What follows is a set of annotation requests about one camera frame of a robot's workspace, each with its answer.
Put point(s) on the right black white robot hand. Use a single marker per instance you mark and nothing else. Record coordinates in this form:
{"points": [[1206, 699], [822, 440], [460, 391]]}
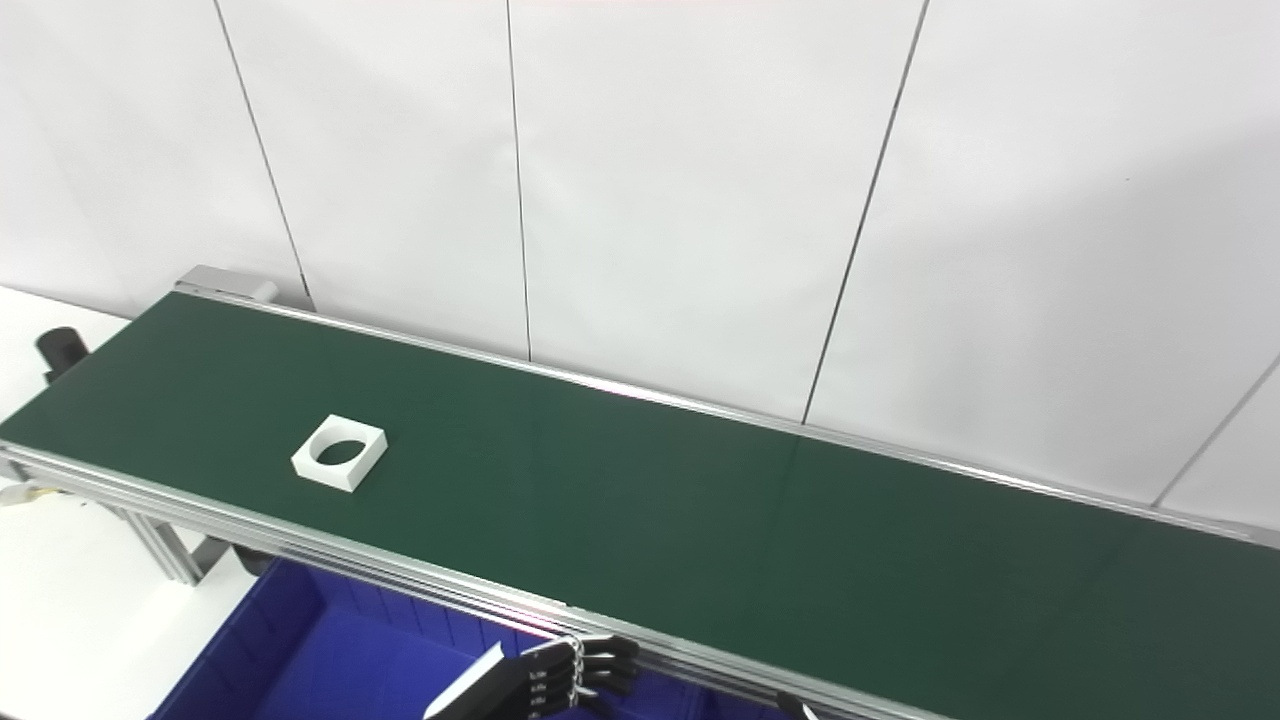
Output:
{"points": [[795, 710]]}

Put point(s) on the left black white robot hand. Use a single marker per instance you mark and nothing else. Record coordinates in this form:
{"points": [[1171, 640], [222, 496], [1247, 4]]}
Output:
{"points": [[545, 675]]}

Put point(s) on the white square part round hole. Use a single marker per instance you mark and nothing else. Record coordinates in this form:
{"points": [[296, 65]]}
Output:
{"points": [[345, 478]]}

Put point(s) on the green conveyor belt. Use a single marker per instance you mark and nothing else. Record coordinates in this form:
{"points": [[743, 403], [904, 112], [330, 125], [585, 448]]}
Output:
{"points": [[400, 578], [700, 500]]}

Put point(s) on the blue plastic bin white parts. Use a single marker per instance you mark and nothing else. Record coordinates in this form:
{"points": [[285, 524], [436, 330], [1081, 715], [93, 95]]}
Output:
{"points": [[330, 660]]}

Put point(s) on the aluminium conveyor leg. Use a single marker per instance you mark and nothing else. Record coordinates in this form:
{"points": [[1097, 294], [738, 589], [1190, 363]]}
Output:
{"points": [[165, 555]]}

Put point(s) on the grey conveyor end box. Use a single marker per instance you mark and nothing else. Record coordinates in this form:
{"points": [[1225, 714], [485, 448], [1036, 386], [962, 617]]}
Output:
{"points": [[225, 282]]}

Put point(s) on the black cylinder motor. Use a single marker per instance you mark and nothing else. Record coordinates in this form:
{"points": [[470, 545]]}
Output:
{"points": [[62, 350]]}

